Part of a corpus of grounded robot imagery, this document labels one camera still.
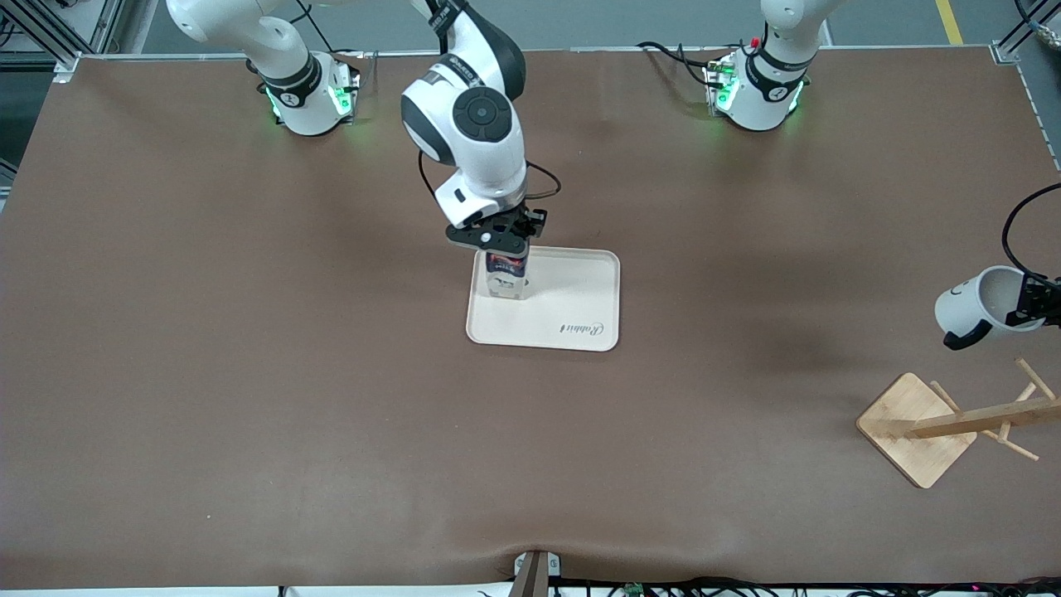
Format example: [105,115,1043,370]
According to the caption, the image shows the blue milk carton green cap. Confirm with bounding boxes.
[483,249,531,300]

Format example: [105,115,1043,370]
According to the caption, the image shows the white cup black handle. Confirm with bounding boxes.
[935,265,1047,351]

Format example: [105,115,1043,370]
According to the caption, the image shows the wooden cup rack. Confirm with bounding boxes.
[855,357,1061,490]

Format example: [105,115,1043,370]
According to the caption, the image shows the beige plastic tray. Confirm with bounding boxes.
[466,244,621,352]

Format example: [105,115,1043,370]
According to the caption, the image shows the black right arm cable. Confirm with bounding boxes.
[418,153,563,201]

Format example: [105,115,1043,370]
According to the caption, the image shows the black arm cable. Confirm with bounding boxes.
[418,153,563,201]
[1001,182,1061,279]

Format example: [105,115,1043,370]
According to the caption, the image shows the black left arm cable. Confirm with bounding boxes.
[1001,182,1061,279]

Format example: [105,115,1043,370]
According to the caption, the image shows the black base cables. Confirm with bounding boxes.
[637,40,732,117]

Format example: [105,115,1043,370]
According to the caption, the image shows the aluminium frame profile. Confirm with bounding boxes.
[0,0,125,84]
[992,0,1061,66]

